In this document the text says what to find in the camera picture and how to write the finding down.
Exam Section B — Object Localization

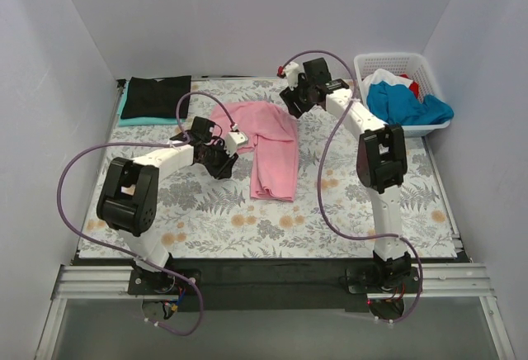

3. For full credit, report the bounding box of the pink t shirt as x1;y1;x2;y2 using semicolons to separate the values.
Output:
210;101;299;202

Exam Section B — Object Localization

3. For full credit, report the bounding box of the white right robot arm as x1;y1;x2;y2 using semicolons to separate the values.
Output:
277;58;412;292

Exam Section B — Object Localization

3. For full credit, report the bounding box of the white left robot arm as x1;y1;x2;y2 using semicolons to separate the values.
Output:
96;117;248;294

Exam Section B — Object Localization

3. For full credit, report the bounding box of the white t shirt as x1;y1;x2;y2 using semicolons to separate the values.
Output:
362;69;413;97

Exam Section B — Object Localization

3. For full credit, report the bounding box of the folded black t shirt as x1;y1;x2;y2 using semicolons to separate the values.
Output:
120;75;191;119

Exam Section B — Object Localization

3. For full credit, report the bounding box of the blue t shirt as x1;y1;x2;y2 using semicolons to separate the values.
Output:
366;81;454;126

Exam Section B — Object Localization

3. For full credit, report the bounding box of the folded teal t shirt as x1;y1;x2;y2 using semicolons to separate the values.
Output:
117;86;177;127

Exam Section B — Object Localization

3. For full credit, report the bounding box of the red t shirt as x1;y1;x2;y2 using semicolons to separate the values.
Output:
409;81;422;102

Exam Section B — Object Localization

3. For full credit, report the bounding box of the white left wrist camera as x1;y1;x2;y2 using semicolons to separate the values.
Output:
224;131;248;155

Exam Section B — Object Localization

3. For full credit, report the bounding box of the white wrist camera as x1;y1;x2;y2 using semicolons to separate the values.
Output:
224;131;248;155
277;61;302;90

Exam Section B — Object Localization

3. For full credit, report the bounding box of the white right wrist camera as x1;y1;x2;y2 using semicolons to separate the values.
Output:
277;61;302;90

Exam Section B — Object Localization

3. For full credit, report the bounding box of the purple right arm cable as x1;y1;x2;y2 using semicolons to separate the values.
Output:
280;49;423;324

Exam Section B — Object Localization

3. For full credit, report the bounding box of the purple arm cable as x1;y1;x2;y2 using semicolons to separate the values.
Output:
280;49;423;324
57;91;238;336

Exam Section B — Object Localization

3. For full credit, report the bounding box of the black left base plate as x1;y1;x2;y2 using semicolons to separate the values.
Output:
127;267;195;296

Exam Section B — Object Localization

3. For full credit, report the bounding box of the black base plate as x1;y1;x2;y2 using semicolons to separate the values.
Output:
127;267;195;296
342;263;420;294

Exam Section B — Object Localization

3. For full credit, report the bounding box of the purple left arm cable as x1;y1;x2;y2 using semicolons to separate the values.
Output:
57;91;238;336

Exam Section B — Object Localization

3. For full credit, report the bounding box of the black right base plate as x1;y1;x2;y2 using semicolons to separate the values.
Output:
342;263;420;294

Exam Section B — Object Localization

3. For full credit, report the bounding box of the aluminium front rail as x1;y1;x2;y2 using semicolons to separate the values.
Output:
52;258;494;299

